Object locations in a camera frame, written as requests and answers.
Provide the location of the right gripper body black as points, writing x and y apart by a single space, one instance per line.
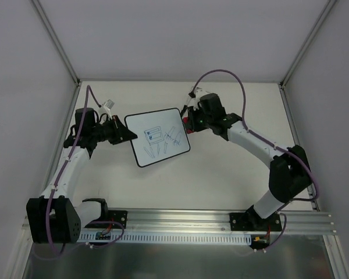
191 124

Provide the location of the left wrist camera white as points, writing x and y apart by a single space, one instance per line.
107 107

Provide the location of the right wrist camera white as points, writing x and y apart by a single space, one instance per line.
194 97

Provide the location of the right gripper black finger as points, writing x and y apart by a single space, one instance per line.
185 112
189 129

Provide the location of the white slotted cable duct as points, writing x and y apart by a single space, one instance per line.
166 238

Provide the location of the aluminium frame post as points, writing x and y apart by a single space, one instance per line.
323 15
49 29

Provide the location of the aluminium mounting rail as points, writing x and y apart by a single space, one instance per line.
214 221

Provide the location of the small whiteboard black frame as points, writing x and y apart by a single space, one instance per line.
160 136

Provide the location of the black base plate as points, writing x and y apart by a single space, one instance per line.
243 222
119 217

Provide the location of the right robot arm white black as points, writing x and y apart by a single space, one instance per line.
289 172

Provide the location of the right aluminium frame post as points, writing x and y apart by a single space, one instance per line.
323 15

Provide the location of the red whiteboard eraser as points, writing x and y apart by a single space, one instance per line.
186 121

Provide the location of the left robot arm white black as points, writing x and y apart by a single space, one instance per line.
52 217

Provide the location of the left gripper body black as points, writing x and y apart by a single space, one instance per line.
115 129

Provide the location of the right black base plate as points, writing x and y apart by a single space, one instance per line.
243 222

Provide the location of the left aluminium frame post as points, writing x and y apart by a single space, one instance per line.
49 29

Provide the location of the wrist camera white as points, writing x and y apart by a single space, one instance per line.
194 97
107 107

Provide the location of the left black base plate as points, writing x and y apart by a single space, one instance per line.
119 217

